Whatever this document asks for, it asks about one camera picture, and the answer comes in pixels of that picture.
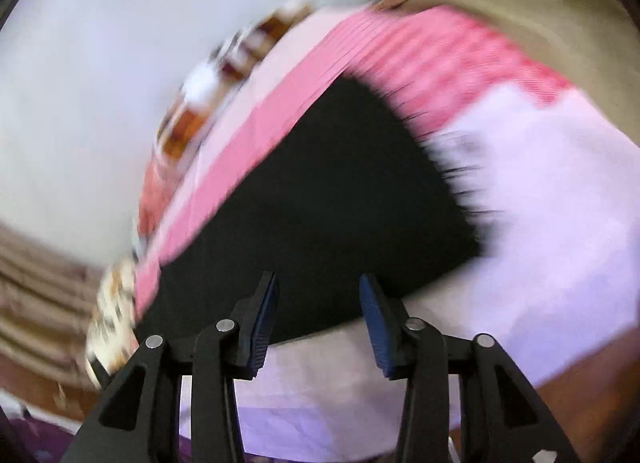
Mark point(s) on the black pants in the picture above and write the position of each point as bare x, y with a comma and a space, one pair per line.
325, 203

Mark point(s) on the pink checked bedsheet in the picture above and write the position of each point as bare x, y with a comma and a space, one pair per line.
540, 203

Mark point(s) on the brown striped cloth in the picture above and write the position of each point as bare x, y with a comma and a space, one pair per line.
35, 308

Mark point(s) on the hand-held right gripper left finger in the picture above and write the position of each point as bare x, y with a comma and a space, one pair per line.
263, 315

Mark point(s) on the orange checked pillow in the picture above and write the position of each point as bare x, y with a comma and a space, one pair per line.
185, 128

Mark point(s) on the tan cloth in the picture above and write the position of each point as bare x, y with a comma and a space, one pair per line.
545, 13

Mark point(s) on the purple garment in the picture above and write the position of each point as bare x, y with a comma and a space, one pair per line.
40, 440

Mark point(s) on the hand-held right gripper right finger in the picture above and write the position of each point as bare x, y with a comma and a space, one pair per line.
376, 323

